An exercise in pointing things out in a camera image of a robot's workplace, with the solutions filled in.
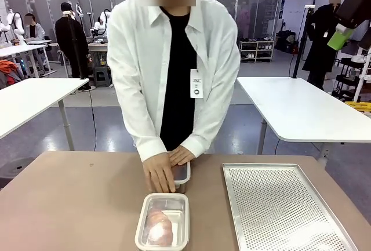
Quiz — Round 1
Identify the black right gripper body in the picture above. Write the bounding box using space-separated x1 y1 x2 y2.
335 0 371 29

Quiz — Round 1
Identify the clear plastic container lid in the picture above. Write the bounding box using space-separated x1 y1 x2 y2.
134 192 190 248
170 160 192 183

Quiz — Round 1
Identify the rectangular steel container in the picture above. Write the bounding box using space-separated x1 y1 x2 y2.
137 195 188 246
173 161 191 193

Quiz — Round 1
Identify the person's left forearm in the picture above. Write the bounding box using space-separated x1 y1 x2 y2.
181 103 230 158

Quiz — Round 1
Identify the person's left hand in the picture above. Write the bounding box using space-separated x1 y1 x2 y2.
169 145 197 166

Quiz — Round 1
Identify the person's right hand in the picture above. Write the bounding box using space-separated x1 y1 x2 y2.
143 153 177 194

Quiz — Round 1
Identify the person in long black coat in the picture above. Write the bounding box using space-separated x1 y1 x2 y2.
301 0 342 90

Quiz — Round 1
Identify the black utility cart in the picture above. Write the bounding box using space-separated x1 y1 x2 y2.
335 56 363 101

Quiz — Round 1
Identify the yellow box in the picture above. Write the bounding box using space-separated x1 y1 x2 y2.
344 101 371 115

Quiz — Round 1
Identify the white rounded corner table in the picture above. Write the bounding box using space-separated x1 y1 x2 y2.
235 76 371 165

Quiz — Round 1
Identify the wooden shoe rack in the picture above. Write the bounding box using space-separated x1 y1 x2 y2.
239 39 275 63

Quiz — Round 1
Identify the white id badge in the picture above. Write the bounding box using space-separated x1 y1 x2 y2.
190 68 204 99

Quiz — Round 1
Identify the perforated metal baking tray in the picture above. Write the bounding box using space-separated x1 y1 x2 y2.
222 162 359 251

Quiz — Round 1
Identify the person in white shirt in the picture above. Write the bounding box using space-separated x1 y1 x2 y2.
106 0 241 165

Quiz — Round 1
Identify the grey step stool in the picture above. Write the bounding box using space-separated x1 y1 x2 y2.
93 67 112 88

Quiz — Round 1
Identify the person in black with cap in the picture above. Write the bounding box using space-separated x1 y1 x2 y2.
54 1 90 91

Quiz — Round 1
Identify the seated person in grey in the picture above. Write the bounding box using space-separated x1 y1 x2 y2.
24 13 46 42

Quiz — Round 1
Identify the white table with grey leg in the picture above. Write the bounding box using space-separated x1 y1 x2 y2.
0 77 90 151

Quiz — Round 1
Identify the white background desk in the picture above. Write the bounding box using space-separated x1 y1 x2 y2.
0 39 57 78

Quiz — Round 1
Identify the orange cloth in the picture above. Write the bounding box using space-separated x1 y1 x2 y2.
0 59 26 87

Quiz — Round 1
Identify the grey round floor base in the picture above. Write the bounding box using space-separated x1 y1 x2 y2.
0 157 37 181

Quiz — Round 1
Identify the black pole with white camera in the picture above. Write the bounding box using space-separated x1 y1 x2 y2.
292 5 316 79

